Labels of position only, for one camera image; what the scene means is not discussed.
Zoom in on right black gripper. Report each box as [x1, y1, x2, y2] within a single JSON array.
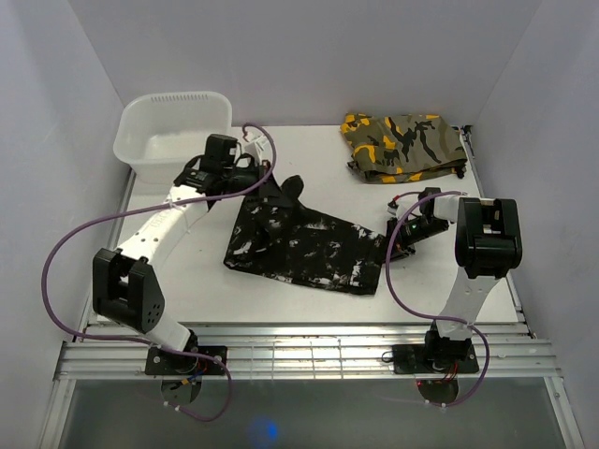
[[375, 216, 447, 265]]

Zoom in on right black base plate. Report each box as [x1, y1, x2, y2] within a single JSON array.
[[391, 344, 479, 374]]

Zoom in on aluminium frame rail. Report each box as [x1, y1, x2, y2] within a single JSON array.
[[38, 322, 584, 448]]

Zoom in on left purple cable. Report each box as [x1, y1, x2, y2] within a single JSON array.
[[40, 122, 234, 422]]

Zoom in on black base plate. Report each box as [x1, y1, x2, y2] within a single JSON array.
[[144, 345, 227, 377], [391, 344, 479, 374]]

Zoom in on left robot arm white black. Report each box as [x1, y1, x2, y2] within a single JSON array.
[[92, 129, 281, 374]]

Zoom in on folded camouflage trousers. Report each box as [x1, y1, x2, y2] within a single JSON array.
[[340, 113, 468, 184]]

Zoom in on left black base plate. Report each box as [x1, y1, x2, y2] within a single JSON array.
[[144, 345, 227, 377]]

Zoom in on black white tie-dye trousers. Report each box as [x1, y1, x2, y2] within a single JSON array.
[[224, 175, 387, 296]]

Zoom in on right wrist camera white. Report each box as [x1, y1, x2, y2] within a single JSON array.
[[387, 196, 409, 219]]

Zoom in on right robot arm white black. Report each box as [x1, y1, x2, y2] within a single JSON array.
[[386, 188, 522, 376]]

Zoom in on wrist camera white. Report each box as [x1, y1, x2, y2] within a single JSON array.
[[242, 132, 270, 157], [387, 196, 409, 219]]

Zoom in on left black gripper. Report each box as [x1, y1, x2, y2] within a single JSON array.
[[222, 160, 291, 209]]

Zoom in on white plastic basin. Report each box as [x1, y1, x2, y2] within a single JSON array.
[[113, 92, 232, 185]]

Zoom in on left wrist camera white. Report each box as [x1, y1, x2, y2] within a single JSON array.
[[242, 132, 270, 157]]

